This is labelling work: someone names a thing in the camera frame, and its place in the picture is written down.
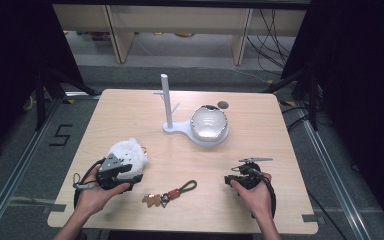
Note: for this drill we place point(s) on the black curtain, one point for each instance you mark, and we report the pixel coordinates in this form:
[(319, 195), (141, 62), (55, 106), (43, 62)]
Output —
[(13, 50), (363, 66)]

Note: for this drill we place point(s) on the black metal stand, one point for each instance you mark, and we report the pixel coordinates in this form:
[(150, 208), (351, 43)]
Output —
[(40, 100), (312, 100)]

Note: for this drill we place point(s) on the person's right hand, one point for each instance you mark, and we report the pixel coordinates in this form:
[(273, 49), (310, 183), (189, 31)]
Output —
[(258, 200)]

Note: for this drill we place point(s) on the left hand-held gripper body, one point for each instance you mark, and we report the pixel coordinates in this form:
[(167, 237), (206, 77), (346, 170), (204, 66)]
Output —
[(108, 178)]

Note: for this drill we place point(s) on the black tape floor mark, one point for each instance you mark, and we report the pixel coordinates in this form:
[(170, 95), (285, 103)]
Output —
[(61, 135)]

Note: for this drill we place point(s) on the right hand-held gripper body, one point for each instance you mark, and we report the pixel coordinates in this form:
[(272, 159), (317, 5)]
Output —
[(250, 176)]

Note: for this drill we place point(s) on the grey tape strip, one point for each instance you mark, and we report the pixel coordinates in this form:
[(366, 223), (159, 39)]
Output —
[(313, 218), (55, 208)]

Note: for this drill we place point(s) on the dark round table spot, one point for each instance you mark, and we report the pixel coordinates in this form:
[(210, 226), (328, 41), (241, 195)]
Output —
[(223, 105)]

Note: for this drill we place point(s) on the white stand with pole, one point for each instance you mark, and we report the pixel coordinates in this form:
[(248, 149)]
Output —
[(168, 100)]

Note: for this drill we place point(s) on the white bowl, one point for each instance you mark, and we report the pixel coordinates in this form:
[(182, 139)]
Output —
[(210, 121)]

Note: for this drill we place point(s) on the person's left hand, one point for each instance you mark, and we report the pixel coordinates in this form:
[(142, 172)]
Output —
[(91, 196)]

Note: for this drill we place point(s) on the white fluffy plush toy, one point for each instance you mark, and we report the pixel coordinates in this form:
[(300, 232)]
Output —
[(130, 153)]

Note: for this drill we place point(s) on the aluminium floor rail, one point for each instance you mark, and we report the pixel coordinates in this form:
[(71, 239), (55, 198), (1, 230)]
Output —
[(333, 173), (16, 170)]

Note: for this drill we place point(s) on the light wooden desk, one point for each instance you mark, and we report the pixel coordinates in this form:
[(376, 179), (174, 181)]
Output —
[(180, 20)]

